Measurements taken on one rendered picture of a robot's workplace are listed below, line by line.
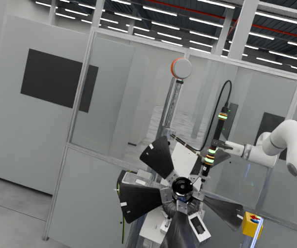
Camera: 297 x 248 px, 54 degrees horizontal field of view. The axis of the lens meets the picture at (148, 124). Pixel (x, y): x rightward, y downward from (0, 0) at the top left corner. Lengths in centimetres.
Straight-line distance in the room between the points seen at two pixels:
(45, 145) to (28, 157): 29
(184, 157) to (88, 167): 100
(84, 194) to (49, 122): 126
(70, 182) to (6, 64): 182
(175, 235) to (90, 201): 133
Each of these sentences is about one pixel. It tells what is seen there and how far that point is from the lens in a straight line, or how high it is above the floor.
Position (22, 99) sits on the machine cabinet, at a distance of 388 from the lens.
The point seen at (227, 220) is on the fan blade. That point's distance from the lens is 165.
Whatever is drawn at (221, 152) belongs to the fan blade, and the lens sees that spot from 180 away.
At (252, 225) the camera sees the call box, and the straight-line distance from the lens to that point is 198.
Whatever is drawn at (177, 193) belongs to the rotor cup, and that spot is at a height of 119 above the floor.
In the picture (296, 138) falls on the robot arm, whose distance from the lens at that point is 123.
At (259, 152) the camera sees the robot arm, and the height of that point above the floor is 153.
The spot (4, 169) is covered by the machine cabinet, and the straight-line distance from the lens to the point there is 416.
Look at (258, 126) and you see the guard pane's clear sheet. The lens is 235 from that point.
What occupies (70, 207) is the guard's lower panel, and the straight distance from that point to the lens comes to 290.
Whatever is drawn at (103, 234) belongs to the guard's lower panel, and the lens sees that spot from 283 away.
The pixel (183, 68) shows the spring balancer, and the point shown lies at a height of 188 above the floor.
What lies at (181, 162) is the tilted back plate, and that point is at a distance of 203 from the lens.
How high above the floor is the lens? 174
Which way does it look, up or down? 8 degrees down
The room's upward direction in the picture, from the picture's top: 15 degrees clockwise
